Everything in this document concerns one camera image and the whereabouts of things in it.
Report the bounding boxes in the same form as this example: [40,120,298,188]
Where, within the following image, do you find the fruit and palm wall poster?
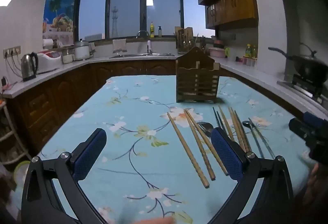
[42,0,77,40]

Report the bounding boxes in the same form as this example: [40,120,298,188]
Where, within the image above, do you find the white lidded pot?
[74,39,91,61]

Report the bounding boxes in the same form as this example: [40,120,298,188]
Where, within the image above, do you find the blue floral tablecloth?
[10,75,315,224]

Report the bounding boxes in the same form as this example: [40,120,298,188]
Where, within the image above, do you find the steel electric kettle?
[20,52,39,82]

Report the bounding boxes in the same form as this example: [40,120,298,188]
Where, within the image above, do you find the yellow oil bottle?
[245,43,257,59]

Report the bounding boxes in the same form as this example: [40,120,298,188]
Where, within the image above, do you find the metal spoon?
[242,121,265,159]

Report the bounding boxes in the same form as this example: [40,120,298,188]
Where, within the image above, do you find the black charger with cable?
[1,56,21,89]

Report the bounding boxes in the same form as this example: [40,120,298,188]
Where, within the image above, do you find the gas stove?
[277,74,328,105]

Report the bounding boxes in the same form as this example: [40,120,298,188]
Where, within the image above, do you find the wooden utensil holder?
[175,47,221,103]

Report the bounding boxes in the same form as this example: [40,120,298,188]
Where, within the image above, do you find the wooden lower cabinets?
[5,59,305,160]

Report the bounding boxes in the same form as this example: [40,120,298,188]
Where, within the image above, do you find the green lidded container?
[14,160,32,183]

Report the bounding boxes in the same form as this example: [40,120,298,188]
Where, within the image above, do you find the dark framed window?
[75,0,216,41]

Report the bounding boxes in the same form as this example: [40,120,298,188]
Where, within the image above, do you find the white and red rice cooker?
[36,50,62,74]

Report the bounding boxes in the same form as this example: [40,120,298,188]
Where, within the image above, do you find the kitchen faucet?
[137,30,152,55]

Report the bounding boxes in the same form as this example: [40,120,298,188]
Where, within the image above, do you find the black wok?
[268,43,328,86]

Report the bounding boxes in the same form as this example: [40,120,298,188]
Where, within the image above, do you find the steel sink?
[109,52,176,59]

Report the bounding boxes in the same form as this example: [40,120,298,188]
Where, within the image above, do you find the countertop utensil holder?
[175,26,193,43]

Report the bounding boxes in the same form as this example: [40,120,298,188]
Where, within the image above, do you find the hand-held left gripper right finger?
[207,127,294,224]

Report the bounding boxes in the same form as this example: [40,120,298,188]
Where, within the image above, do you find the hanging dish cloth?
[112,39,127,54]

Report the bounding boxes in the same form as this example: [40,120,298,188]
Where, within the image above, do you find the pink basin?
[208,47,226,58]

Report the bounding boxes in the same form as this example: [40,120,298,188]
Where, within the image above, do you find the person's right hand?
[306,163,328,199]

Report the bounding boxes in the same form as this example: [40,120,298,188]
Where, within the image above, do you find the long metal utensil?
[248,118,276,159]

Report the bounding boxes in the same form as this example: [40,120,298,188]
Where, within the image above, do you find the metal fork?
[196,122,214,139]

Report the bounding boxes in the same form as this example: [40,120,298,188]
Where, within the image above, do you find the white wire rack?
[0,101,31,165]

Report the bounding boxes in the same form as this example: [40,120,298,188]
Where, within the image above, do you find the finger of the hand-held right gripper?
[289,112,325,139]

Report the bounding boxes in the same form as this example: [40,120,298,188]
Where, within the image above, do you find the wall socket strip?
[3,45,21,58]

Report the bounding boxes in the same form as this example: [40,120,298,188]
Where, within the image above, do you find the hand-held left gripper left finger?
[22,128,107,224]

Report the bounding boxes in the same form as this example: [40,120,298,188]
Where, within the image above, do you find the person's left hand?
[131,217,178,224]

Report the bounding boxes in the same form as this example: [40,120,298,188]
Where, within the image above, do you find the glass jar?
[62,48,75,64]

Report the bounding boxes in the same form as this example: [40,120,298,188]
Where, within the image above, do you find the seasoning container set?
[237,56,257,67]

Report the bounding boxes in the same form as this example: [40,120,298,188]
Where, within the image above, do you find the dish rack with utensils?
[176,41,196,55]

